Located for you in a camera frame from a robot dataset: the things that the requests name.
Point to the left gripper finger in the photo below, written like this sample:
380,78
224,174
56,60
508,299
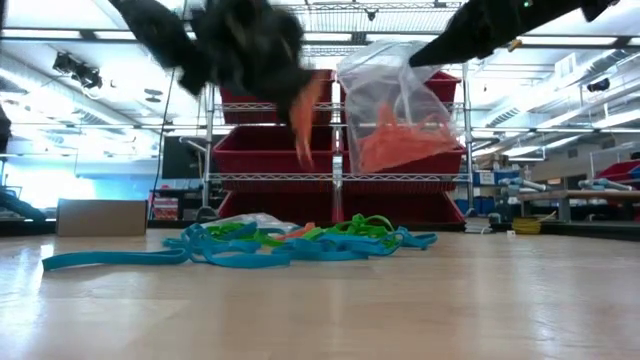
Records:
290,102
311,87

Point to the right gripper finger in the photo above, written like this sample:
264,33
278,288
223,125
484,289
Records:
465,42

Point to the orange rubber band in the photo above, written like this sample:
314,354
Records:
410,145
390,155
302,231
305,130
430,135
380,142

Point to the clear plastic zip bag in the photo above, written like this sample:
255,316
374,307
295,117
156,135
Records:
385,85
260,218

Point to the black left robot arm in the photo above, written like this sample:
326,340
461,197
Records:
155,35

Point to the green rubber band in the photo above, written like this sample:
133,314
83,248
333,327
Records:
225,230
365,225

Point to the ceiling light strip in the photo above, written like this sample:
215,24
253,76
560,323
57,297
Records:
565,40
45,34

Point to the small black ceiling device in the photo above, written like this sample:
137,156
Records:
598,85

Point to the black monitor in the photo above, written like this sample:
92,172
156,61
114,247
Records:
185,160

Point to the blue storage crate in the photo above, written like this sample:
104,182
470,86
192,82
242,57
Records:
505,176

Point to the small parts drawer cabinet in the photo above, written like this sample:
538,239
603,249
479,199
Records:
165,209

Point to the black ceiling fixture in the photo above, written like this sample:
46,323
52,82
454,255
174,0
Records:
77,70

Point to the wooden workbench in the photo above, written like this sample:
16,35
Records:
575,196

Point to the small cardboard box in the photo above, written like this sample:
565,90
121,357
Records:
100,217

